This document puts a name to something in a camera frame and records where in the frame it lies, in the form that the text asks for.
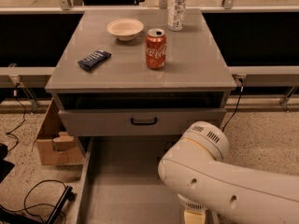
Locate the black stand leg left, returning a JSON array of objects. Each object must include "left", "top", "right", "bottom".
[{"left": 46, "top": 186, "right": 75, "bottom": 224}]

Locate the grey drawer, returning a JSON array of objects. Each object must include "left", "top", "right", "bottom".
[
  {"left": 72, "top": 135, "right": 221, "bottom": 224},
  {"left": 59, "top": 108, "right": 226, "bottom": 136}
]

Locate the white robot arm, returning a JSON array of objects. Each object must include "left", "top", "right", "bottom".
[{"left": 158, "top": 121, "right": 299, "bottom": 224}]

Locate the black cable left floor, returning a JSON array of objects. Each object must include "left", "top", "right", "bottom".
[{"left": 0, "top": 179, "right": 68, "bottom": 224}]

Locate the clear plastic water bottle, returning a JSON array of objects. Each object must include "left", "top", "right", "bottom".
[{"left": 168, "top": 0, "right": 187, "bottom": 31}]

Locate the black wall cable left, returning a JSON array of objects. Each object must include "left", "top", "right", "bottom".
[{"left": 5, "top": 82, "right": 28, "bottom": 153}]

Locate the dark blue snack packet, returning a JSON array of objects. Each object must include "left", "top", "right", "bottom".
[{"left": 78, "top": 49, "right": 111, "bottom": 72}]

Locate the black object left edge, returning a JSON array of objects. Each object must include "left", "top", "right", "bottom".
[{"left": 0, "top": 143, "right": 14, "bottom": 183}]

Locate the black power cable right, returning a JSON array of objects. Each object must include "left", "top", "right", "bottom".
[{"left": 220, "top": 77, "right": 245, "bottom": 133}]

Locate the grey drawer cabinet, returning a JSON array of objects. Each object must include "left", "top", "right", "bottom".
[{"left": 45, "top": 7, "right": 237, "bottom": 157}]

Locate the grey top drawer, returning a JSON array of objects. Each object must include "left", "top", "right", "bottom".
[{"left": 59, "top": 108, "right": 226, "bottom": 136}]

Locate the white paper bowl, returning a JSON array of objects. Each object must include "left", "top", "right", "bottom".
[{"left": 107, "top": 19, "right": 144, "bottom": 41}]

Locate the red cola can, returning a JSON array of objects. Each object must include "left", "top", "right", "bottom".
[{"left": 145, "top": 28, "right": 166, "bottom": 69}]

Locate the brown cardboard box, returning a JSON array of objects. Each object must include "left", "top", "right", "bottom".
[{"left": 36, "top": 100, "right": 84, "bottom": 165}]

